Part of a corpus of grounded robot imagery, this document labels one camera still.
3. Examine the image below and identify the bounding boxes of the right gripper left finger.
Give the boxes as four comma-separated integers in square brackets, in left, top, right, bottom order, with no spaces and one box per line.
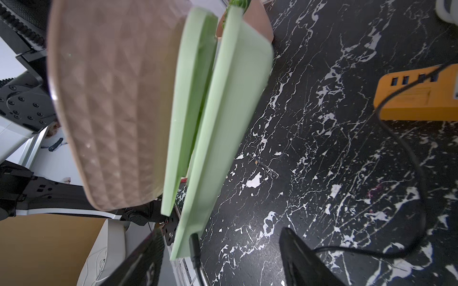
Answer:
[101,229,165,286]

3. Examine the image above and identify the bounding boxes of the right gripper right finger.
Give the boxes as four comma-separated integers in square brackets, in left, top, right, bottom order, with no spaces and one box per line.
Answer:
[279,228,343,286]

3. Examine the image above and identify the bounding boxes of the black charging cable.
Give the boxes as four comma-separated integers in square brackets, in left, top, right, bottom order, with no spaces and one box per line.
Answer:
[188,58,458,286]

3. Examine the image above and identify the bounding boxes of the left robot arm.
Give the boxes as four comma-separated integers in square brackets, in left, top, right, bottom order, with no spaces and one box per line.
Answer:
[1,1,167,226]

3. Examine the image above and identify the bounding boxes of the green electronic kitchen scale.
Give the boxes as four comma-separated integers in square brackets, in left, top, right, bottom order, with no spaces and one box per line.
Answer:
[161,7,274,259]

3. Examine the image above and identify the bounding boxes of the white box outside cell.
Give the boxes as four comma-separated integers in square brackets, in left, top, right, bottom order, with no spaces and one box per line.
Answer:
[77,219,126,286]

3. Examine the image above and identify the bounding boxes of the beige desk outside cell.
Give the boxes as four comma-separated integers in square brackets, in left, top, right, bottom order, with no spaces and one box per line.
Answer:
[1,214,104,286]

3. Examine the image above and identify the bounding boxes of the pink square plate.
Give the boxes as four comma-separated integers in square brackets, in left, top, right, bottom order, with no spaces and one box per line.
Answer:
[47,1,192,211]

